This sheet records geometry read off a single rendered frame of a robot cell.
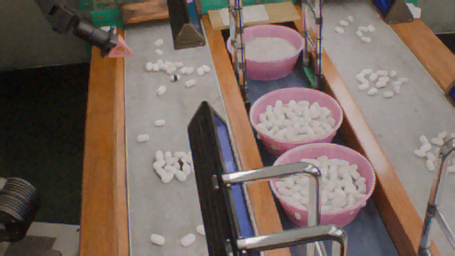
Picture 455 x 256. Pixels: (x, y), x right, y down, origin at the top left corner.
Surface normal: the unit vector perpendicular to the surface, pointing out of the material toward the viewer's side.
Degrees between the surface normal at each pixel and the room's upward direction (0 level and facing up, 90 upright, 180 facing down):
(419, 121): 0
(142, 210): 0
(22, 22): 90
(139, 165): 0
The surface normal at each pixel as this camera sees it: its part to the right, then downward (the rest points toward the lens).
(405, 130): -0.07, -0.80
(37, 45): 0.05, 0.59
